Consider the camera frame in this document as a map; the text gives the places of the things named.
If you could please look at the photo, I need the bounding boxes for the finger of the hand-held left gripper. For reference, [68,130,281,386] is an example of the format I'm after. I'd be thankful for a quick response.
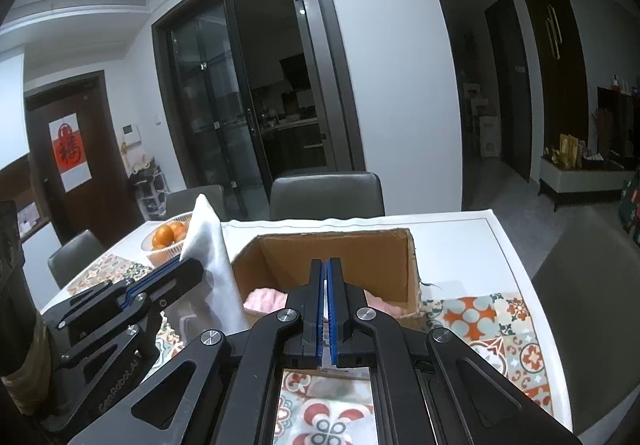
[41,257,185,330]
[59,257,205,367]

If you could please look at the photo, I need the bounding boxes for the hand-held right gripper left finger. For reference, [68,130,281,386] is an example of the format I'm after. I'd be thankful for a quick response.
[67,259,327,445]

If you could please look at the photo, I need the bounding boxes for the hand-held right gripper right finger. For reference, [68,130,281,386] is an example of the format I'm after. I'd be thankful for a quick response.
[327,257,585,445]

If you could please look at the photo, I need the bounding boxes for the white cloth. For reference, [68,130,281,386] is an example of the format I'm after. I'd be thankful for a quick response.
[179,194,251,333]

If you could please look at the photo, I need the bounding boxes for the pink towel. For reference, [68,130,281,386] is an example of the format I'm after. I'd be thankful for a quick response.
[243,286,418,321]

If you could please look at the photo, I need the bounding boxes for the brown cardboard box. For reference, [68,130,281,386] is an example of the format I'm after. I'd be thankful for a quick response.
[230,226,427,336]

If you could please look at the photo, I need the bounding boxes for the person's left forearm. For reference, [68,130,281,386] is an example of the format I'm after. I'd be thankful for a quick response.
[0,365,51,418]

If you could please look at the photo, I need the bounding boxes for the white fruit basket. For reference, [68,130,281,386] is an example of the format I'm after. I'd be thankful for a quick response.
[141,211,196,262]

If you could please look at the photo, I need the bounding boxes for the grey dining chair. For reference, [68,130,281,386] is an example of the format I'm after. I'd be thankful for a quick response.
[47,230,106,288]
[270,172,386,220]
[532,207,640,436]
[165,185,226,226]

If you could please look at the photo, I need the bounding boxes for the small shoe rack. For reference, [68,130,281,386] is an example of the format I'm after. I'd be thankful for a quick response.
[130,157,168,220]

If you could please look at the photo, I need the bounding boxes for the floral tile patterned table mat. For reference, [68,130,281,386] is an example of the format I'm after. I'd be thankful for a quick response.
[65,252,553,445]

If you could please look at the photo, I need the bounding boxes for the red white door poster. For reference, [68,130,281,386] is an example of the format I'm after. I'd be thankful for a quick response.
[48,113,93,190]

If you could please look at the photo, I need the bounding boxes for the brown wooden door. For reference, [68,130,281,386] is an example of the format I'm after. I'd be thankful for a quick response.
[25,72,143,243]

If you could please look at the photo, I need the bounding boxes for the dark framed sliding glass door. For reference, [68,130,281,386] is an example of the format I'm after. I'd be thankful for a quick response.
[152,0,366,220]

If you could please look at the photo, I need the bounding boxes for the white hallway box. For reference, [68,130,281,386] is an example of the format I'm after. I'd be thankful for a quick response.
[480,115,501,158]

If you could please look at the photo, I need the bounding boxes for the silver refrigerator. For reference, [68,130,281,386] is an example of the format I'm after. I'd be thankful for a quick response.
[294,0,336,170]

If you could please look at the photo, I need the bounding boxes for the white low cabinet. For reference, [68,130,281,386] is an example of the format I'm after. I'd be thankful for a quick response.
[539,155,638,213]

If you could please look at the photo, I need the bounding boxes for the yellow packages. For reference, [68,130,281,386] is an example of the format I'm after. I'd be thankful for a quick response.
[559,134,581,169]

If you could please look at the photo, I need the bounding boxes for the dark hallway door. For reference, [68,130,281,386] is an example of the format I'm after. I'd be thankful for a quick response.
[484,0,532,183]

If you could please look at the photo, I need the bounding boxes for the colourful printed cloth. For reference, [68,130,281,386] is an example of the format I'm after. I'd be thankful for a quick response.
[617,175,640,246]

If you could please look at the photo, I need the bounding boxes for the dark door with gold handles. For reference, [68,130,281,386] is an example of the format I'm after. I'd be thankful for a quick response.
[512,0,591,170]

